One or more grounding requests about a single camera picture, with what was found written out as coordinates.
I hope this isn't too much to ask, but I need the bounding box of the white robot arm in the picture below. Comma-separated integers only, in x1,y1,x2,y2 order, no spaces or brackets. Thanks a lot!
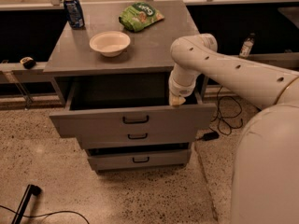
168,34,299,224

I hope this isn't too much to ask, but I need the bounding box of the blue soda can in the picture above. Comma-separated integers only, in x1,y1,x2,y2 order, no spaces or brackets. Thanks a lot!
64,0,85,29

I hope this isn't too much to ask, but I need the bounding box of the black stand leg left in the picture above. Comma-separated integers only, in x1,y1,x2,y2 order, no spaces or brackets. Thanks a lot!
11,184,41,224

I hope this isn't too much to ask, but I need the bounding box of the grey drawer cabinet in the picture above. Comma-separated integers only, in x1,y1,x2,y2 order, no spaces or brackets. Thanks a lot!
43,0,209,175

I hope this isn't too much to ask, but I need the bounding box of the black cable with adapter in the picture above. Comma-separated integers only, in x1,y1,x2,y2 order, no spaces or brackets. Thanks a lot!
195,85,245,142

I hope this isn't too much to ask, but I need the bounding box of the grey bottom drawer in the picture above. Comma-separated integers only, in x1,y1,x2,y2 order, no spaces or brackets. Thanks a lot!
88,149,191,171

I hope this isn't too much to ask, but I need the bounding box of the grey middle drawer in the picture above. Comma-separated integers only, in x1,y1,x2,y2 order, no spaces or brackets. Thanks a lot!
78,130,197,149

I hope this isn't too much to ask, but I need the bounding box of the grey top drawer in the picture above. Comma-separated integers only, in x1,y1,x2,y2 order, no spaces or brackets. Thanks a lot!
50,88,215,139

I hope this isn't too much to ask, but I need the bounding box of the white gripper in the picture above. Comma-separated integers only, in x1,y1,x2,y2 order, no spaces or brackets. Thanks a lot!
168,78,195,106

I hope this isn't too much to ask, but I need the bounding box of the thin black floor cable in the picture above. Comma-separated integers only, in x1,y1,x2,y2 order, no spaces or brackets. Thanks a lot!
0,204,91,224

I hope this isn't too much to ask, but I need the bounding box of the green chip bag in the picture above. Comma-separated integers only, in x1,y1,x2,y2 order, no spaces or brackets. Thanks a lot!
119,2,164,33

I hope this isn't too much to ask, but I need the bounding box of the grey metal rail shelf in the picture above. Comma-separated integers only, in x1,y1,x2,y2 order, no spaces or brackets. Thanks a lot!
0,52,299,84

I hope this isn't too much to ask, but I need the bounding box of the small clear bottle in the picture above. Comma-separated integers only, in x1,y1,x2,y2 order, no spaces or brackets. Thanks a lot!
239,33,255,59

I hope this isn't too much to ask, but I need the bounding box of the white bowl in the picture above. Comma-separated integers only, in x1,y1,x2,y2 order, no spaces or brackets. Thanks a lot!
90,31,131,57

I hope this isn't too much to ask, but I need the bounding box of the grey drawer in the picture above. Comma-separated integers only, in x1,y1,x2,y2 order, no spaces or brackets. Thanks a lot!
88,149,191,171
50,88,215,139
78,130,197,149

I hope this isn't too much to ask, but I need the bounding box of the yellow black tape measure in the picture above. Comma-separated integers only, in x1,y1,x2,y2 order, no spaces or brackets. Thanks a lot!
20,57,36,69

